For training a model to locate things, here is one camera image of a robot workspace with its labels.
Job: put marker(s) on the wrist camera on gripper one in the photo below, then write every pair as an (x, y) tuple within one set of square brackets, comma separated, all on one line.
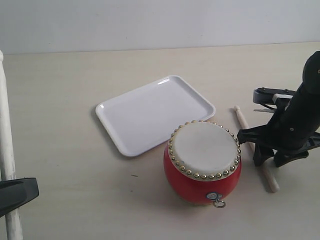
[(266, 96)]

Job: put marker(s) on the white rectangular plastic tray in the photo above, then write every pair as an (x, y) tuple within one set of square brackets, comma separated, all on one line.
[(141, 119)]

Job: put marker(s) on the small red drum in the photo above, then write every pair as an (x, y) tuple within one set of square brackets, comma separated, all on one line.
[(202, 162)]

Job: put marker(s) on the black gripper body one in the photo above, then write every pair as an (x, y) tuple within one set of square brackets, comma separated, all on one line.
[(293, 126)]

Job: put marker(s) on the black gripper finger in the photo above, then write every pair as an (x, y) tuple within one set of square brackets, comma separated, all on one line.
[(261, 154), (16, 193), (281, 159)]

